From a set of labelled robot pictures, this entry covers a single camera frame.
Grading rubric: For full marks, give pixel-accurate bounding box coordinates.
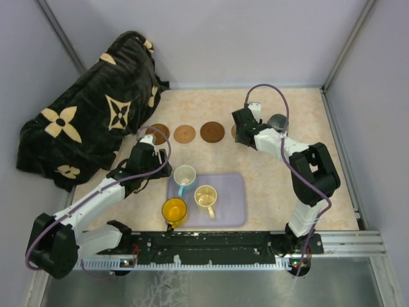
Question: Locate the light woven coaster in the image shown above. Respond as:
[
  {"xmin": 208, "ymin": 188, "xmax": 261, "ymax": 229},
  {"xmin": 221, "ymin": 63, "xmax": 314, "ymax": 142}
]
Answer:
[{"xmin": 231, "ymin": 125, "xmax": 236, "ymax": 139}]

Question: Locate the grey-green mug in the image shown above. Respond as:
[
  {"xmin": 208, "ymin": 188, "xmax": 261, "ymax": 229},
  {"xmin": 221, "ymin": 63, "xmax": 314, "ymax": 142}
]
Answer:
[{"xmin": 267, "ymin": 113, "xmax": 289, "ymax": 135}]

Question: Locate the brown wooden coaster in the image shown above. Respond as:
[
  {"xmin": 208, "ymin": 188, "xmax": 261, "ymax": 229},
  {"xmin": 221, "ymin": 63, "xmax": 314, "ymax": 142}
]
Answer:
[{"xmin": 146, "ymin": 123, "xmax": 169, "ymax": 145}]

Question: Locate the dark brown round coaster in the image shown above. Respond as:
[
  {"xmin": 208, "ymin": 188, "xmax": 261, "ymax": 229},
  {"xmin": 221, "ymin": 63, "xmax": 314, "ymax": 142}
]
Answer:
[{"xmin": 200, "ymin": 122, "xmax": 225, "ymax": 143}]

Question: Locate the white and blue mug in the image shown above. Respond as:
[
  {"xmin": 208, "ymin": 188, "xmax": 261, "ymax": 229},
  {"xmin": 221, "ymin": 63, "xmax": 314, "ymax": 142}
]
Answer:
[{"xmin": 173, "ymin": 164, "xmax": 197, "ymax": 198}]

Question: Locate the light wooden coaster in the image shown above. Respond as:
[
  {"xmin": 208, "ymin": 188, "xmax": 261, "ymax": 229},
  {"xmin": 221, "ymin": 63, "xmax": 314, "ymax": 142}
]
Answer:
[{"xmin": 173, "ymin": 125, "xmax": 196, "ymax": 144}]

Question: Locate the yellow mug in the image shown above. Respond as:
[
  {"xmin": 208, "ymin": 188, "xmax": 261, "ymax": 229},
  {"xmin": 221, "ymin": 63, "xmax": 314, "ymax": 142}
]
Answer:
[{"xmin": 161, "ymin": 198, "xmax": 188, "ymax": 232}]

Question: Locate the cream mug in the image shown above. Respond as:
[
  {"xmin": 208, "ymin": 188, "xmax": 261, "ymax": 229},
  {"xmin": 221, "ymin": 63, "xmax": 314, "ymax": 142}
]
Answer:
[{"xmin": 194, "ymin": 185, "xmax": 218, "ymax": 220}]

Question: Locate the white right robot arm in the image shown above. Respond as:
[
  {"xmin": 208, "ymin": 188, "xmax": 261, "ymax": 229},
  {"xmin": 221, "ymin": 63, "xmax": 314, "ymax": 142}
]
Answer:
[{"xmin": 232, "ymin": 102, "xmax": 341, "ymax": 255}]

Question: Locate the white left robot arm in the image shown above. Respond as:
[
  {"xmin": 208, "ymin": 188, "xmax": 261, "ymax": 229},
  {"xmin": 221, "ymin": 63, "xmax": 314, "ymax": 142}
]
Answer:
[{"xmin": 26, "ymin": 134, "xmax": 172, "ymax": 279}]

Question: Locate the black floral blanket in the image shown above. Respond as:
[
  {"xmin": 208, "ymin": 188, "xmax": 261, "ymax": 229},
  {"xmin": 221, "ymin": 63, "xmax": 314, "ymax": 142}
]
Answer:
[{"xmin": 16, "ymin": 31, "xmax": 169, "ymax": 191}]

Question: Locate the lavender plastic tray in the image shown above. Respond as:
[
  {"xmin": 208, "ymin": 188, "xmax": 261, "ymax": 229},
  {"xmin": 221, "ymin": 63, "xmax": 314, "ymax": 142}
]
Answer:
[{"xmin": 166, "ymin": 173, "xmax": 247, "ymax": 228}]

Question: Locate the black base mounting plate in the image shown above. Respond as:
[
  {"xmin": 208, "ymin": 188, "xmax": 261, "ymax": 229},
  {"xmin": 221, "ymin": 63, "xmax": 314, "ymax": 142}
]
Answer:
[{"xmin": 98, "ymin": 231, "xmax": 307, "ymax": 265}]

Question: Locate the white toothed cable rail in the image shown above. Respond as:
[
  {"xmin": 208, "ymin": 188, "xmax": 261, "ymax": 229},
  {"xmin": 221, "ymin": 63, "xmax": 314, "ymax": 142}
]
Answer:
[{"xmin": 73, "ymin": 257, "xmax": 307, "ymax": 271}]

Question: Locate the grey aluminium frame rail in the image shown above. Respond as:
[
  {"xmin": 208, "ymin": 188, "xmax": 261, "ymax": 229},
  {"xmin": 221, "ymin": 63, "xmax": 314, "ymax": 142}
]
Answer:
[{"xmin": 321, "ymin": 0, "xmax": 377, "ymax": 93}]

